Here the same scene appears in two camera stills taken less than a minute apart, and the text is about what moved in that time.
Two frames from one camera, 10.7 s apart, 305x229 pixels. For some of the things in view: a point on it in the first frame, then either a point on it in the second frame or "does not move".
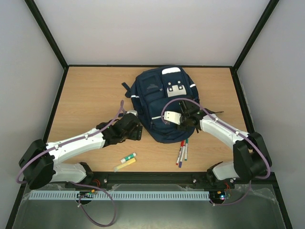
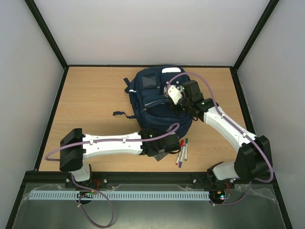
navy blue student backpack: x=150 y=89 does not move
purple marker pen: x=180 y=162 does not move
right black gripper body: x=186 y=112 -> x=180 y=108
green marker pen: x=186 y=150 does not move
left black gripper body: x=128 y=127 -> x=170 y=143
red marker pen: x=181 y=144 does not move
